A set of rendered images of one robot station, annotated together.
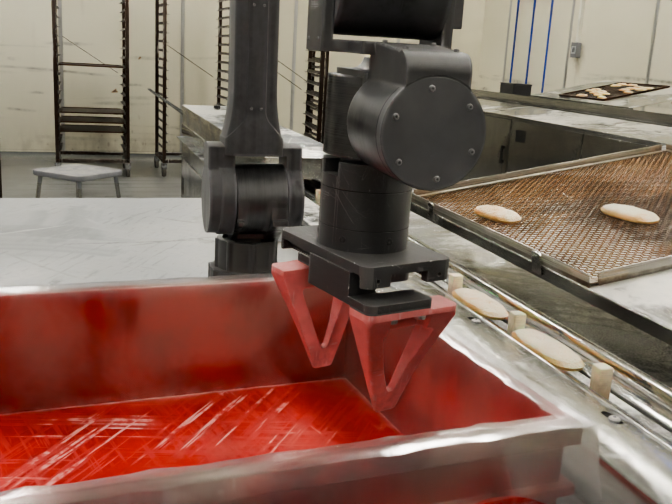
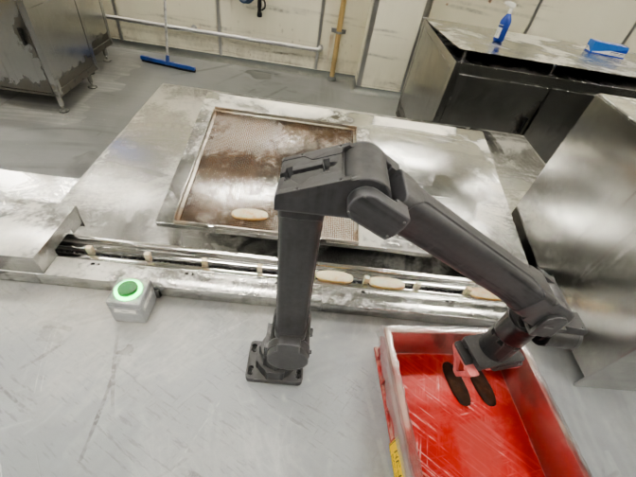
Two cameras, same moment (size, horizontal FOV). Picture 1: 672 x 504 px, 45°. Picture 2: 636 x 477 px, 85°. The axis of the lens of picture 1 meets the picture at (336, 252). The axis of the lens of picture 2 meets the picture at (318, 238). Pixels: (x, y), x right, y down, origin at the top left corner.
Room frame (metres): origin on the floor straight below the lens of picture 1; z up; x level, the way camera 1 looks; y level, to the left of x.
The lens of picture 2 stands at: (0.78, 0.42, 1.56)
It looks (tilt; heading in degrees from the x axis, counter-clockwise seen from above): 45 degrees down; 282
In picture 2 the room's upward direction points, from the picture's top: 11 degrees clockwise
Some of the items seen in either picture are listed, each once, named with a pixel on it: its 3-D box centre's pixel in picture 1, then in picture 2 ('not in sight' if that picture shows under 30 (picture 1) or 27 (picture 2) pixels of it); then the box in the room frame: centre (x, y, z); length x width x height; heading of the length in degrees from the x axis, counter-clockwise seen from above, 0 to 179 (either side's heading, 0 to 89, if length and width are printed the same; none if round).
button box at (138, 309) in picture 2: not in sight; (134, 303); (1.24, 0.11, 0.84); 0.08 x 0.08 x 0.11; 18
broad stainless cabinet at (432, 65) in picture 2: not in sight; (530, 114); (-0.08, -2.72, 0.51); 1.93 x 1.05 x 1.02; 18
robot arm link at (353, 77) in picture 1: (375, 117); (521, 326); (0.49, -0.02, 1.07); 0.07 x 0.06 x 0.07; 17
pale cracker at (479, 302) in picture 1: (479, 301); (334, 275); (0.84, -0.16, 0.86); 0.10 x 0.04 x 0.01; 18
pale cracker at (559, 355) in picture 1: (546, 346); (386, 282); (0.71, -0.20, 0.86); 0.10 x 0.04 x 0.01; 18
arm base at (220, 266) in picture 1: (245, 271); (276, 355); (0.89, 0.10, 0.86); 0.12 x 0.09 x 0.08; 18
